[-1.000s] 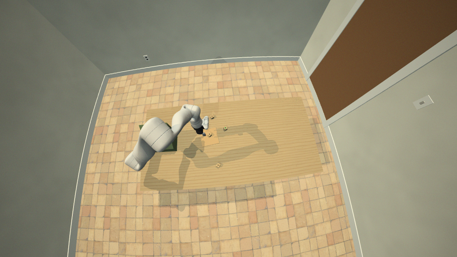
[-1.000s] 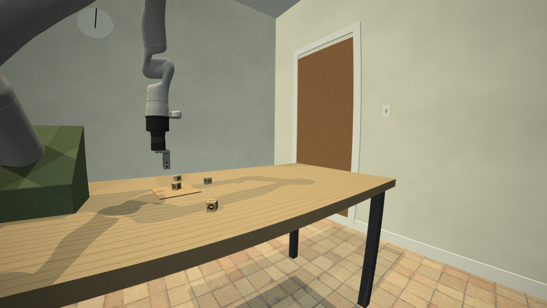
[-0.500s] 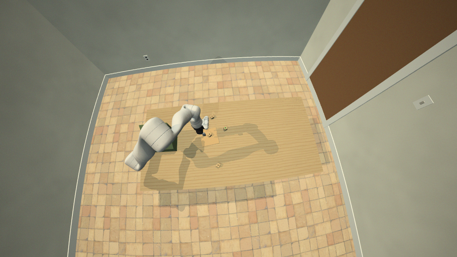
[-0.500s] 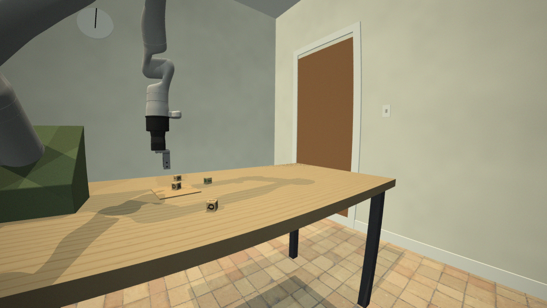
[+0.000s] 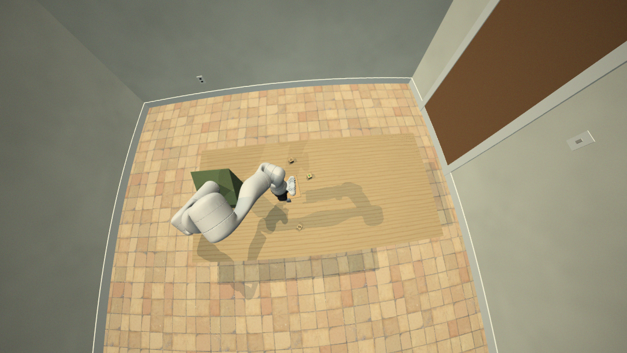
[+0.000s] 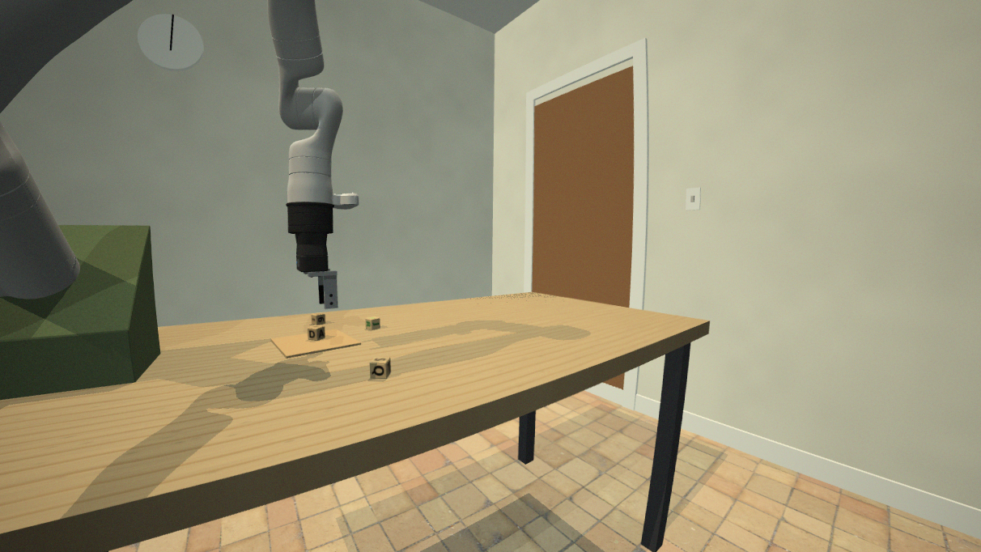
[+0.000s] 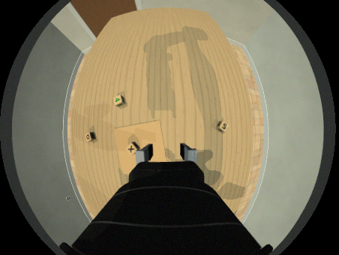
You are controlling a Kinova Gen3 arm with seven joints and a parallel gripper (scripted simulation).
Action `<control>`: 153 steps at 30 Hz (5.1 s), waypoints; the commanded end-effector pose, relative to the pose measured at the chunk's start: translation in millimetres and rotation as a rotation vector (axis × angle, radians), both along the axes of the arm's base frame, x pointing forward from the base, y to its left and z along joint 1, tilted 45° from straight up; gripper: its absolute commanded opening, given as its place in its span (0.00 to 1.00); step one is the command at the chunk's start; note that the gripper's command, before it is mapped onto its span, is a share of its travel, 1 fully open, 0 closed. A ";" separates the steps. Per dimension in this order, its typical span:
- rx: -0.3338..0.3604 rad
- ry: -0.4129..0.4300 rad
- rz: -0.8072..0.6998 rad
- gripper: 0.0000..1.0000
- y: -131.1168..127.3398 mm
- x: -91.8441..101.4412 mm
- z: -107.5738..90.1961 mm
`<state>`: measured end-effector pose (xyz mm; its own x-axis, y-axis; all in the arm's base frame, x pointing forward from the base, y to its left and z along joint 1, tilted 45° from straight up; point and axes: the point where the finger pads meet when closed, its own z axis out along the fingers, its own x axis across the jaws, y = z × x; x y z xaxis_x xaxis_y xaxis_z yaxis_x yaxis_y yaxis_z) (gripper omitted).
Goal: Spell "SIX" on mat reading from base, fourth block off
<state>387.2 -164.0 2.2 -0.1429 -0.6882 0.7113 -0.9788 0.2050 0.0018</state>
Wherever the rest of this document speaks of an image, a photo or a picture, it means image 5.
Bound tan flat mat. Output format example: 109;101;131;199
284;175;301;199

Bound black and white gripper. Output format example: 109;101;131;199
271;176;296;203

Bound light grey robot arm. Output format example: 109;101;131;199
171;163;286;243

